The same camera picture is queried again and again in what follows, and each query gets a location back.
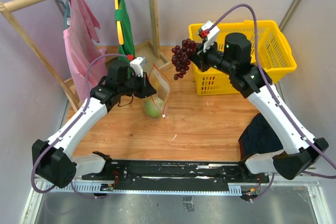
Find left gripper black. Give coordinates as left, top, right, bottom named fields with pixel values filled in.
left=119, top=71, right=157, bottom=99

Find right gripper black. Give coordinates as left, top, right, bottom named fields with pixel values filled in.
left=188, top=37, right=236, bottom=76

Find yellow bell pepper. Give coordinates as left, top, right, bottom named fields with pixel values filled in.
left=151, top=77, right=161, bottom=91

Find green cabbage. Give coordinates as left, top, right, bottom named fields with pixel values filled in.
left=144, top=97, right=163, bottom=119

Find clear zip top bag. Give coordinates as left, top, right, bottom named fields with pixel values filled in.
left=143, top=65, right=171, bottom=119

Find dark red grapes bunch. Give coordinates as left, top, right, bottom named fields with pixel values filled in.
left=171, top=38, right=197, bottom=80

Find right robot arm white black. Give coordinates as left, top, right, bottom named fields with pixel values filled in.
left=190, top=33, right=329, bottom=182

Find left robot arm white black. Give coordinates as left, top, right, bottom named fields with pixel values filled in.
left=31, top=57, right=156, bottom=188

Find wooden clothes rack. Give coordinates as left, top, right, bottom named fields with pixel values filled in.
left=0, top=0, right=173, bottom=109

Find green shirt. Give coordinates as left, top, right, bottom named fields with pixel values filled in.
left=114, top=0, right=135, bottom=61

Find yellow plastic basket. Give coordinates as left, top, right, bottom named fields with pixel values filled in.
left=192, top=20, right=297, bottom=96

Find pink shirt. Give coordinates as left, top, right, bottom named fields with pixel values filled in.
left=64, top=0, right=107, bottom=103

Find dark navy cloth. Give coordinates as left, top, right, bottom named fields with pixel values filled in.
left=238, top=113, right=283, bottom=160

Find yellow hanger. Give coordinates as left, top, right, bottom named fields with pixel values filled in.
left=114, top=0, right=124, bottom=45

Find teal hanger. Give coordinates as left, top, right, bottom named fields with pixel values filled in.
left=56, top=0, right=71, bottom=30

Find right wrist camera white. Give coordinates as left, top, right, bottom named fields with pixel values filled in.
left=198, top=20, right=220, bottom=53

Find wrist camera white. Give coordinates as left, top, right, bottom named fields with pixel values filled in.
left=129, top=57, right=147, bottom=77
left=198, top=20, right=220, bottom=53

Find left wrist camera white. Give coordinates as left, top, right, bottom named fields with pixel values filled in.
left=129, top=57, right=147, bottom=77

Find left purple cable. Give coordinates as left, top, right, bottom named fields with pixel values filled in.
left=30, top=53, right=131, bottom=200

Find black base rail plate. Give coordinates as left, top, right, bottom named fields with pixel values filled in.
left=82, top=159, right=269, bottom=194

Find aluminium frame rail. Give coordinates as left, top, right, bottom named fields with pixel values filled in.
left=21, top=176, right=335, bottom=223

